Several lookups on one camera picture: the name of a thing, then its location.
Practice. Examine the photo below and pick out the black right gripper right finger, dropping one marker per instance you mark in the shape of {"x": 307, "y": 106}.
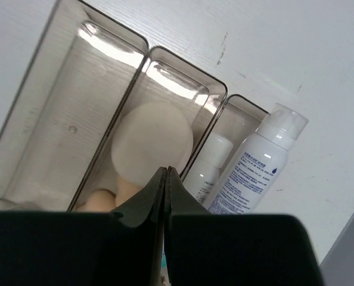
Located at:
{"x": 233, "y": 249}

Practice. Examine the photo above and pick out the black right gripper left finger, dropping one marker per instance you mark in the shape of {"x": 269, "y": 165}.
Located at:
{"x": 120, "y": 247}

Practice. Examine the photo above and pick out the beige makeup sponge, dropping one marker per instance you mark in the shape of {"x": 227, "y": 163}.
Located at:
{"x": 125, "y": 190}
{"x": 100, "y": 200}

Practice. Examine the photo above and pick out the pink teal gradient spray bottle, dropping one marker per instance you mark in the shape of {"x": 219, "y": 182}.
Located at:
{"x": 204, "y": 173}

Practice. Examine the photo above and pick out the white spray bottle clear cap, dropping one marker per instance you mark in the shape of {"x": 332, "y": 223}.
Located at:
{"x": 257, "y": 163}

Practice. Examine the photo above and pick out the round beige powder puff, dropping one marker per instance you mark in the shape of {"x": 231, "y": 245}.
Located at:
{"x": 153, "y": 135}

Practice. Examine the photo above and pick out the clear organizer bin right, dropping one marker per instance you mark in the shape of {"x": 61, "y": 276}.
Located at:
{"x": 237, "y": 119}

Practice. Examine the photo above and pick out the clear organizer bin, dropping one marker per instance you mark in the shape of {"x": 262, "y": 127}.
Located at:
{"x": 237, "y": 119}
{"x": 164, "y": 76}
{"x": 75, "y": 82}

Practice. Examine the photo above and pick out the clear organizer bin middle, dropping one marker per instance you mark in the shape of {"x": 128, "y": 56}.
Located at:
{"x": 164, "y": 76}

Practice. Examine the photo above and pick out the clear organizer bin left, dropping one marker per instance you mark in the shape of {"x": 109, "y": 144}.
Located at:
{"x": 75, "y": 82}

